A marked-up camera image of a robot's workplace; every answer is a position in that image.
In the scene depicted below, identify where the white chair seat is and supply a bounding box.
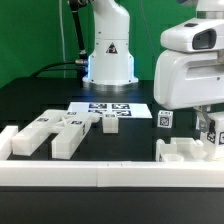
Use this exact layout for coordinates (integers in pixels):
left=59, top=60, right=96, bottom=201
left=155, top=137, right=207, bottom=162

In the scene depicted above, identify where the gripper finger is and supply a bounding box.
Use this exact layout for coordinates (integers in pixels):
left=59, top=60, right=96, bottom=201
left=196, top=109, right=215, bottom=133

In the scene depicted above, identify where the black cable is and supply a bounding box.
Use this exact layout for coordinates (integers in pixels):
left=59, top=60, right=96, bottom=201
left=31, top=60, right=88, bottom=78

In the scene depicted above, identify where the white chair back piece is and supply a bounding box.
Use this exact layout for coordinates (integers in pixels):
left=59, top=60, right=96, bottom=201
left=12, top=110, right=100, bottom=160

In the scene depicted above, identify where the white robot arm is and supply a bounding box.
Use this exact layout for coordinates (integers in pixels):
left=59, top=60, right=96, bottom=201
left=68, top=0, right=224, bottom=132

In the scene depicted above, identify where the white sheet with tags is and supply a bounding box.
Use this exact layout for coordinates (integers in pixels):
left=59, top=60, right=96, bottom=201
left=68, top=102, right=152, bottom=119

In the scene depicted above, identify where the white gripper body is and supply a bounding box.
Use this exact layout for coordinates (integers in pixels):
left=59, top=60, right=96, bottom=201
left=154, top=50, right=224, bottom=110

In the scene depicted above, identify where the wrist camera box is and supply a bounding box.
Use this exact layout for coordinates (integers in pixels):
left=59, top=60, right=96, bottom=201
left=160, top=18, right=224, bottom=53

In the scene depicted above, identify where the white U-shaped fence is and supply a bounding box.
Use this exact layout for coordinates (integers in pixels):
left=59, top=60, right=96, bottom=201
left=0, top=126, right=224, bottom=188

